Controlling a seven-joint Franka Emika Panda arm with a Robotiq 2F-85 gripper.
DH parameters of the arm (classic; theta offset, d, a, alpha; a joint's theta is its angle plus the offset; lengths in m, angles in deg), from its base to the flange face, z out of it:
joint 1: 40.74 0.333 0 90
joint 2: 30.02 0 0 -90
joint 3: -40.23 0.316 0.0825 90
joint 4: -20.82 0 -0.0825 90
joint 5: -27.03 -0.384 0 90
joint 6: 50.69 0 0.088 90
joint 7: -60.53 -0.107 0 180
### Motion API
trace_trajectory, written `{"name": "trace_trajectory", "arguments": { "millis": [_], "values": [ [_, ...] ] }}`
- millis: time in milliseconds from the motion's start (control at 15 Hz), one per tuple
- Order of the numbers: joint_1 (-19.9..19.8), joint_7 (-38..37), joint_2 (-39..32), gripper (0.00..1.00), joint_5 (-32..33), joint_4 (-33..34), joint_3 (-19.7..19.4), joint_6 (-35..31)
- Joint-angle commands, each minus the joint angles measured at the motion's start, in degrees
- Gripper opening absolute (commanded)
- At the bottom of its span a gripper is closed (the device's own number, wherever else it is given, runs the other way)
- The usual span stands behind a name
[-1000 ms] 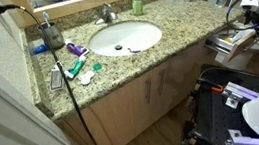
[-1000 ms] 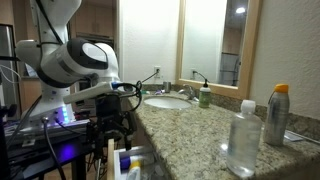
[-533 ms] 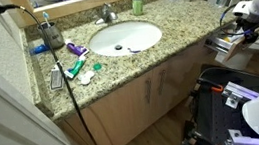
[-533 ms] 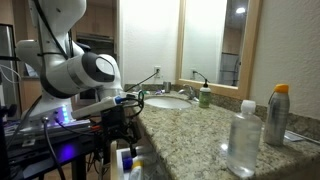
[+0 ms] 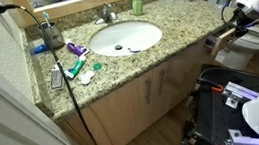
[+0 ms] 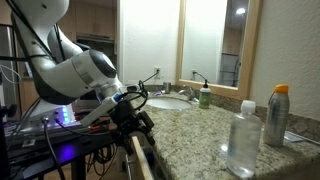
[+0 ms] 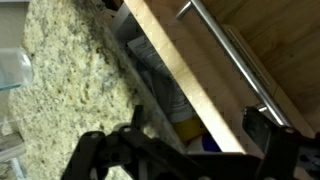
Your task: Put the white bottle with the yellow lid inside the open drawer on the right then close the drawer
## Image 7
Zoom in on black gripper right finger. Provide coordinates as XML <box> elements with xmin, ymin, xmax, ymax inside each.
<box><xmin>242</xmin><ymin>106</ymin><xmax>320</xmax><ymax>180</ymax></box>

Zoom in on blue white tube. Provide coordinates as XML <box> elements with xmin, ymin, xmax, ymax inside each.
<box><xmin>186</xmin><ymin>132</ymin><xmax>223</xmax><ymax>155</ymax></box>

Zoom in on metal bar drawer handle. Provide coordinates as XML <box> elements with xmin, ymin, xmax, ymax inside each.
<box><xmin>175</xmin><ymin>0</ymin><xmax>292</xmax><ymax>128</ymax></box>

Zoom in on light wooden drawer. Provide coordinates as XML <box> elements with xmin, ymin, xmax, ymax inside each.
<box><xmin>109</xmin><ymin>0</ymin><xmax>320</xmax><ymax>155</ymax></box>

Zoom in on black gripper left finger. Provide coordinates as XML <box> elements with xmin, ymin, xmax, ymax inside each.
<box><xmin>61</xmin><ymin>104</ymin><xmax>188</xmax><ymax>180</ymax></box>

